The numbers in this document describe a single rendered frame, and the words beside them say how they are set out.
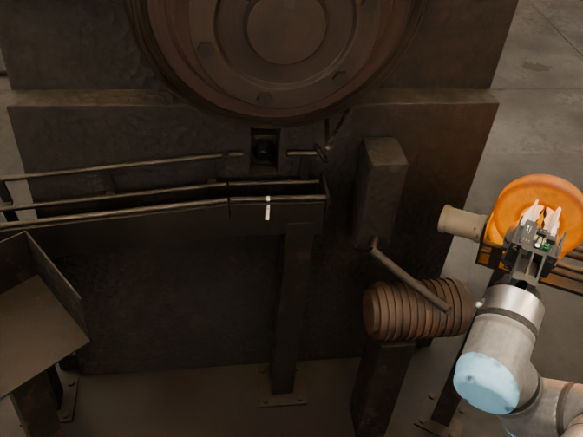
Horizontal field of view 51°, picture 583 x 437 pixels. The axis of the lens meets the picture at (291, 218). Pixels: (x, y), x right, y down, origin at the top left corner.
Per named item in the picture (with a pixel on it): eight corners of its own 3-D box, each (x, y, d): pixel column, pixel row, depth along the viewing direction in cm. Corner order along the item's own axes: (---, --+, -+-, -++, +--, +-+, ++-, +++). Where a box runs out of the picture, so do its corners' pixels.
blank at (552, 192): (507, 162, 105) (503, 172, 103) (604, 186, 100) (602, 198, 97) (488, 231, 115) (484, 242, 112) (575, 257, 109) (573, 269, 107)
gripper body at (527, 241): (569, 230, 94) (549, 293, 88) (553, 257, 101) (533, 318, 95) (520, 212, 96) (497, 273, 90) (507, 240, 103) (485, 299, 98)
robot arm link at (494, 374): (467, 411, 92) (436, 376, 87) (492, 340, 97) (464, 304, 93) (527, 424, 85) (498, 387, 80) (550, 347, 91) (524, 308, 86)
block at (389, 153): (344, 218, 141) (359, 133, 125) (378, 218, 143) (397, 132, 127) (354, 251, 134) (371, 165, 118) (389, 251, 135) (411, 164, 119)
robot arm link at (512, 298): (528, 348, 94) (467, 322, 97) (536, 321, 96) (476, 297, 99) (545, 324, 86) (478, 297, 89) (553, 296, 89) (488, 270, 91)
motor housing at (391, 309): (337, 401, 169) (366, 269, 134) (413, 394, 172) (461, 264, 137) (345, 445, 160) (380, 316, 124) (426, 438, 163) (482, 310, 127)
